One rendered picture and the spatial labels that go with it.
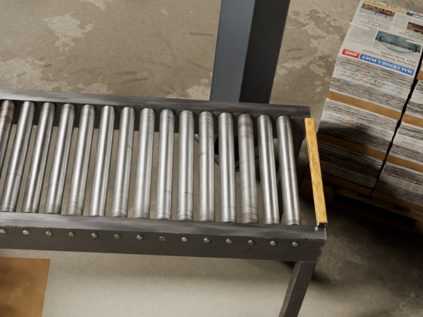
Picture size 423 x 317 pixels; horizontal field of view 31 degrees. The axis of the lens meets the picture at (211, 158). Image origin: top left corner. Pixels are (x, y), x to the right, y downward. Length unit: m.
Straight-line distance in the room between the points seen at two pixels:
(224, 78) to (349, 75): 0.58
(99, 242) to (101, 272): 0.82
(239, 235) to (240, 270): 0.89
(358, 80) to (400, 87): 0.15
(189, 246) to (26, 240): 0.48
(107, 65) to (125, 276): 1.23
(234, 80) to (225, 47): 0.14
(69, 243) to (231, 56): 1.15
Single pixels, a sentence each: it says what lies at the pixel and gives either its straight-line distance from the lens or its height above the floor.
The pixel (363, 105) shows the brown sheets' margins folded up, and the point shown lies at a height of 0.62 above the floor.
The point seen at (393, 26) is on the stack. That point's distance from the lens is 2.96.
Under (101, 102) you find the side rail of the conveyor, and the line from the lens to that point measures 2.53.
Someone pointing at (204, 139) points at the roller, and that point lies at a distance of 2.43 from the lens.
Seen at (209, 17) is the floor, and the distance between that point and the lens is 4.16.
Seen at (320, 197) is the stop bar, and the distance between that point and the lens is 2.32.
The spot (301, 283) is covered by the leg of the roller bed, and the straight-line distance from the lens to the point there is 2.45.
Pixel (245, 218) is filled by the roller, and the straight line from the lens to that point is 2.25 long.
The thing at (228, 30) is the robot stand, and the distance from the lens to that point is 3.00.
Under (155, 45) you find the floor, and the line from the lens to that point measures 3.95.
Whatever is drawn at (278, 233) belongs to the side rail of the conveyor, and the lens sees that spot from 2.23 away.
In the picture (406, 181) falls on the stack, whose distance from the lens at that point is 3.16.
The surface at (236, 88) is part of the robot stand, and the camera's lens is 3.10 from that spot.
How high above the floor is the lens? 2.60
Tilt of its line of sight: 49 degrees down
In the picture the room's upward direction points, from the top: 8 degrees clockwise
